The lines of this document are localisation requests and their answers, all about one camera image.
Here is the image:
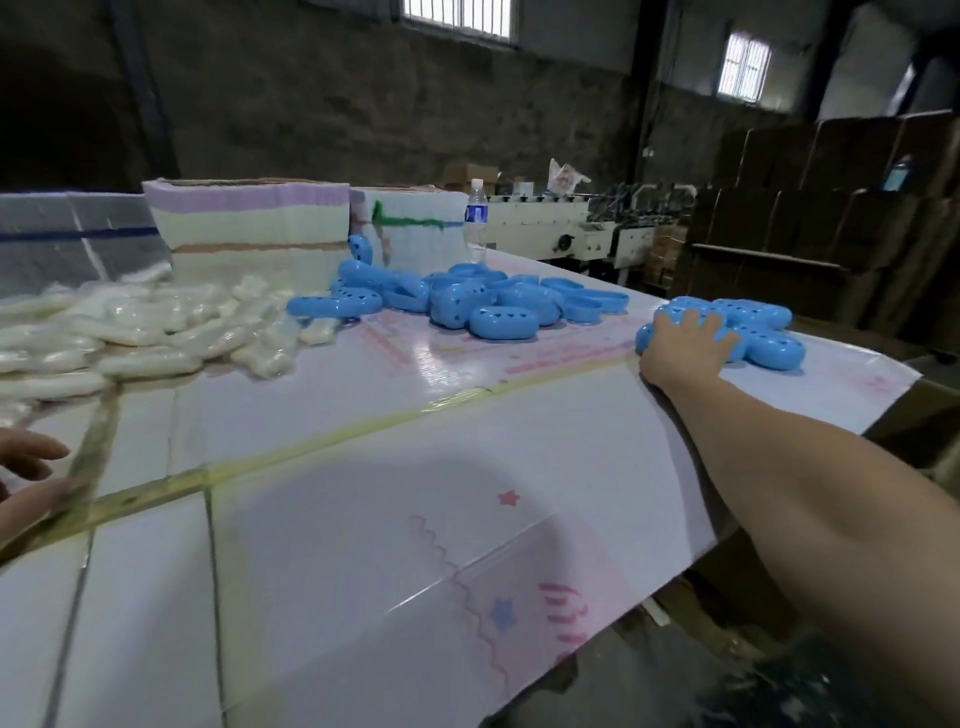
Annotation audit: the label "person's right hand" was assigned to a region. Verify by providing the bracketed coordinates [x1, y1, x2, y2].
[638, 308, 740, 395]

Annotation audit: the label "person's left hand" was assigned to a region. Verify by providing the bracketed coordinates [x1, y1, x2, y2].
[0, 427, 80, 545]

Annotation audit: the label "clear plastic bag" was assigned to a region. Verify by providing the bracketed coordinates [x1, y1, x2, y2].
[44, 397, 121, 526]

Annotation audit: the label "row of blue boxes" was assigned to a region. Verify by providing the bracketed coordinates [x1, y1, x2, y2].
[635, 296, 808, 373]

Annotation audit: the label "pile of white soaps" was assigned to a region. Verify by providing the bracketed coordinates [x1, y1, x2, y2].
[0, 275, 343, 429]

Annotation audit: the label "pile of blue plastic lids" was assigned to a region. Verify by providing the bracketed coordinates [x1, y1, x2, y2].
[286, 258, 631, 343]

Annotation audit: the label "person's right forearm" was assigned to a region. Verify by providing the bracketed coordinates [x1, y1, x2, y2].
[652, 374, 960, 728]

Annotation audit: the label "white workshop machine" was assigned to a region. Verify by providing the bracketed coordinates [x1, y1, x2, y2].
[483, 183, 691, 286]

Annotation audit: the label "stacks of brown carton boxes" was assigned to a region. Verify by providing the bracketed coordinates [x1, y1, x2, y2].
[644, 108, 960, 354]

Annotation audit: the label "white plastic bag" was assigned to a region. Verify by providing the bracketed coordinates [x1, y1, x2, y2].
[545, 157, 592, 195]

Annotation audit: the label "silver sheet bundle, blue band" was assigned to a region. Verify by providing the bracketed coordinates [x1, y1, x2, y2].
[0, 191, 174, 298]

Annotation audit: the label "clear water bottle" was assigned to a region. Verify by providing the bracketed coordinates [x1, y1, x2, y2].
[463, 178, 490, 264]

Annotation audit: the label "dark metal pillar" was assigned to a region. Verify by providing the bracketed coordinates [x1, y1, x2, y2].
[626, 0, 670, 185]
[108, 0, 181, 181]
[798, 0, 856, 125]

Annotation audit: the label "brown cardboard box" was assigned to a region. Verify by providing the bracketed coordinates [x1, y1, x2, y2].
[442, 163, 502, 195]

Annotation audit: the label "small barred window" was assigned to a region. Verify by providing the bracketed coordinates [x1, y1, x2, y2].
[716, 31, 774, 105]

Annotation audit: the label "white sheet stack, green mark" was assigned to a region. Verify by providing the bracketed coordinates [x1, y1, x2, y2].
[348, 185, 474, 275]

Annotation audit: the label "white carton stack, pink stripe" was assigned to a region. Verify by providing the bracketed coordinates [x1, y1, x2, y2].
[142, 177, 354, 290]

